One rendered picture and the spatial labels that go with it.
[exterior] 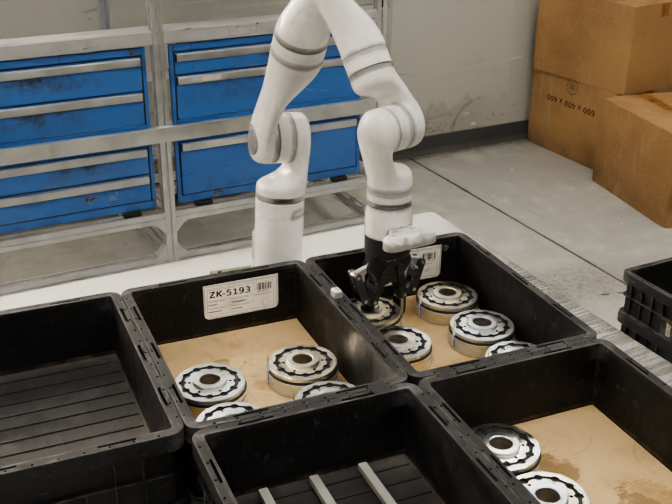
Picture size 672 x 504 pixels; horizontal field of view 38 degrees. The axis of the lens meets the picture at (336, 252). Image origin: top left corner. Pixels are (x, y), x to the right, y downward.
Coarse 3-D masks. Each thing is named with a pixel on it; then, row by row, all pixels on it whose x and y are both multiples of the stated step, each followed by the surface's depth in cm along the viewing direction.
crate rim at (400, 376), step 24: (288, 264) 158; (144, 288) 150; (168, 288) 151; (144, 336) 137; (360, 336) 137; (384, 360) 131; (168, 384) 125; (384, 384) 126; (264, 408) 121; (288, 408) 121; (192, 432) 117
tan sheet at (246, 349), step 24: (216, 336) 157; (240, 336) 157; (264, 336) 157; (288, 336) 157; (168, 360) 150; (192, 360) 150; (216, 360) 150; (240, 360) 150; (264, 360) 150; (264, 384) 144
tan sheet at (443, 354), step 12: (408, 300) 168; (408, 312) 164; (408, 324) 161; (420, 324) 161; (432, 324) 161; (432, 336) 157; (444, 336) 157; (432, 348) 154; (444, 348) 154; (432, 360) 150; (444, 360) 150; (456, 360) 150; (468, 360) 150
